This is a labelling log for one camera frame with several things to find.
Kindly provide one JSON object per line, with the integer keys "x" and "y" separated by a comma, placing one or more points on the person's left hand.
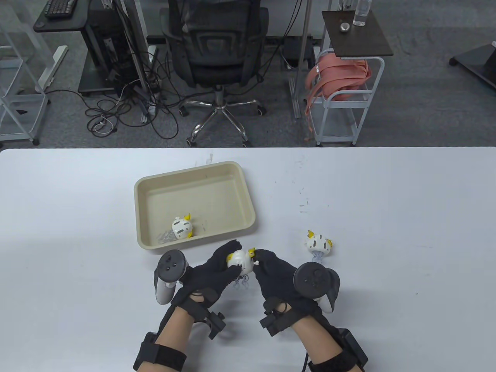
{"x": 207, "y": 279}

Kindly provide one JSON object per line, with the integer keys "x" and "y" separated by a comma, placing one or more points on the person's right hand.
{"x": 277, "y": 281}

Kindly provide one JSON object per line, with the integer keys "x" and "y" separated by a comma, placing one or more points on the white jellyfish mechanical toy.
{"x": 181, "y": 228}
{"x": 318, "y": 243}
{"x": 240, "y": 261}

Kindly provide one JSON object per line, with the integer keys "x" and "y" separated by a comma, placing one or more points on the person's left forearm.
{"x": 174, "y": 333}

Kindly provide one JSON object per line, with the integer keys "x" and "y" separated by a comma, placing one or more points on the person's right forearm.
{"x": 316, "y": 341}

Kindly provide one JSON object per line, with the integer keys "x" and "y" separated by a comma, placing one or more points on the black left forearm band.
{"x": 159, "y": 354}

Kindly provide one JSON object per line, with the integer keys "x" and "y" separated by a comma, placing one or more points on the black right forearm band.
{"x": 348, "y": 348}

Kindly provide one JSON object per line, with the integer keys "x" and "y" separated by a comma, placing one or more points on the black left hand controller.
{"x": 170, "y": 269}

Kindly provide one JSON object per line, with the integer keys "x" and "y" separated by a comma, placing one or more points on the beige plastic tray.
{"x": 193, "y": 193}

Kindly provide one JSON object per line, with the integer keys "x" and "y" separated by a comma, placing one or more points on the white wheeled cart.
{"x": 341, "y": 101}

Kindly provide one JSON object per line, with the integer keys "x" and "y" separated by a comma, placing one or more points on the pink backpack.
{"x": 341, "y": 73}

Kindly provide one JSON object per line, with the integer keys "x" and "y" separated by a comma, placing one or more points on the black mesh office chair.
{"x": 219, "y": 50}

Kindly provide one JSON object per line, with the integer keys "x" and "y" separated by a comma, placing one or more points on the black box under desk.
{"x": 298, "y": 48}

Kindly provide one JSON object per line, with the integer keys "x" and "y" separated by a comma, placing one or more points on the black computer tower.
{"x": 106, "y": 46}

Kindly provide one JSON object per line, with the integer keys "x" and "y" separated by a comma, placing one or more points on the dark brown side tabletop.
{"x": 360, "y": 40}

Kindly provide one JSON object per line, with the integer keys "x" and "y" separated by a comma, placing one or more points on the white metal rack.
{"x": 19, "y": 101}

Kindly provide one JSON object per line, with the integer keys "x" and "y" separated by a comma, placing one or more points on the small round metal object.
{"x": 345, "y": 27}

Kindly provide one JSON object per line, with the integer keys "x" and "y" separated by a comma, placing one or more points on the white desk foot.
{"x": 52, "y": 66}

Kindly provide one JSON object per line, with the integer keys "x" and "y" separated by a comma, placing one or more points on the clear water bottle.
{"x": 361, "y": 15}

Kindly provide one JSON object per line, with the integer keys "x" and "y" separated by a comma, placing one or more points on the black computer desk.
{"x": 58, "y": 24}

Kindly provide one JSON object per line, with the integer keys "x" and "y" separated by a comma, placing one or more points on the black stand base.
{"x": 478, "y": 62}

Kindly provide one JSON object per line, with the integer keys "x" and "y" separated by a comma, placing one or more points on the black keyboard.
{"x": 60, "y": 7}

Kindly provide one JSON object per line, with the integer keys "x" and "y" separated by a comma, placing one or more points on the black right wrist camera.
{"x": 273, "y": 323}

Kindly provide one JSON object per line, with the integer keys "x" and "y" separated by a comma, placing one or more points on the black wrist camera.
{"x": 216, "y": 325}
{"x": 273, "y": 323}

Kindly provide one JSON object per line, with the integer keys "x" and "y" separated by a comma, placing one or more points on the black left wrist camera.
{"x": 216, "y": 325}

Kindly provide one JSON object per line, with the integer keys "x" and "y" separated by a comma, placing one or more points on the aluminium frame post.
{"x": 133, "y": 50}
{"x": 304, "y": 38}

